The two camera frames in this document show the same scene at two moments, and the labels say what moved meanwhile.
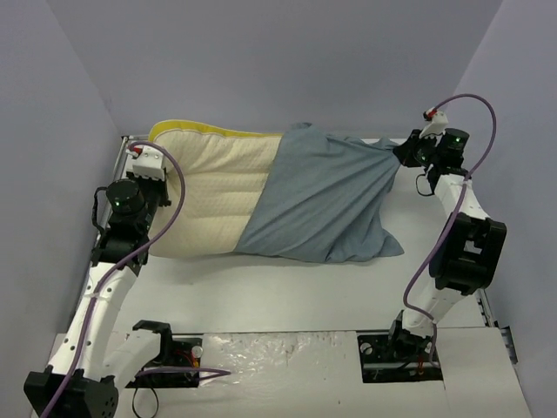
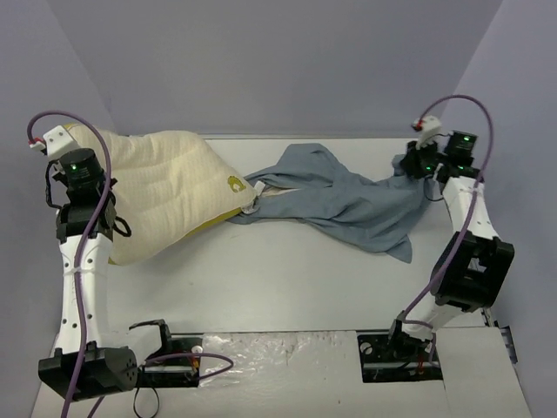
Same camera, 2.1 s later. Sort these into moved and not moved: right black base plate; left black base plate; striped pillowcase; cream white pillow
Moved: cream white pillow; striped pillowcase
Not moved: right black base plate; left black base plate
